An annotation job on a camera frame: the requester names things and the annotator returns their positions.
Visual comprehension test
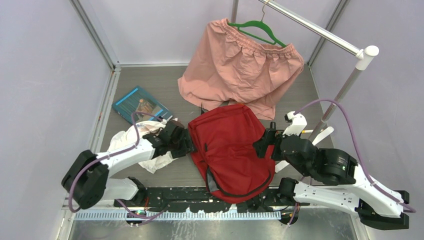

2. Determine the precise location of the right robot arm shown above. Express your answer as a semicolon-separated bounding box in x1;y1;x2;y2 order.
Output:
253;128;410;231

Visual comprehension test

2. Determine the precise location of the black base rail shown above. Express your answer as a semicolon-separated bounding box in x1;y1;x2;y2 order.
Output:
112;187;295;213

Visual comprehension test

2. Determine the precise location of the white clothes rack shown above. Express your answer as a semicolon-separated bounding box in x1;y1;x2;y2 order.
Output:
230;0;380;174

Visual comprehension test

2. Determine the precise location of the yellow capped marker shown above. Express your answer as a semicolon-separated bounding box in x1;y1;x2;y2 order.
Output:
301;129;323;134

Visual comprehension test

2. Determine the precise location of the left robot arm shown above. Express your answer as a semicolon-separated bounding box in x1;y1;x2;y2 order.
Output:
61;120;196;213

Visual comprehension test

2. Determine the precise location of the white crumpled cloth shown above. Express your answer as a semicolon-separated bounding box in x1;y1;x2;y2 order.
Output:
106;120;176;174

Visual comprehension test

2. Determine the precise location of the red backpack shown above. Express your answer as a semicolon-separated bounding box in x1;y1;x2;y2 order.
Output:
188;104;276;204

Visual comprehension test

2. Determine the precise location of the green clothes hanger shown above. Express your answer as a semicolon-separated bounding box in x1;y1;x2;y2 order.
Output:
228;0;287;48

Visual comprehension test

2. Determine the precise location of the blue book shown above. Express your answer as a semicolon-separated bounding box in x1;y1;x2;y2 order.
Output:
111;86;174;124

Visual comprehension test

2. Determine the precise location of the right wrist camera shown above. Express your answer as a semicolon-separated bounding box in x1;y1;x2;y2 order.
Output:
283;111;307;137

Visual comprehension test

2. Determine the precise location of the pink skirt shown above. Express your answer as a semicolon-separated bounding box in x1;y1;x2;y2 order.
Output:
177;18;304;120

